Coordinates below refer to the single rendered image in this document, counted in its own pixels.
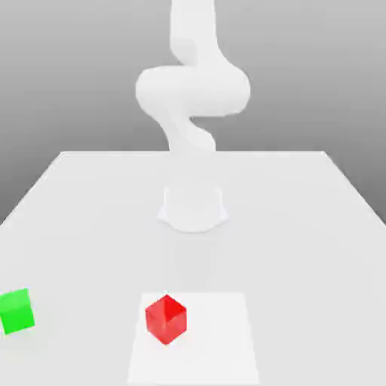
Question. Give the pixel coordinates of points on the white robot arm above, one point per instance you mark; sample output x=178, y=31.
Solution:
x=193, y=90

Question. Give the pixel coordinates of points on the small green cube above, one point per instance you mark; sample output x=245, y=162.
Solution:
x=16, y=312

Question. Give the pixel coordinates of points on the small red cube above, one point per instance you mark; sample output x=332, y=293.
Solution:
x=166, y=319

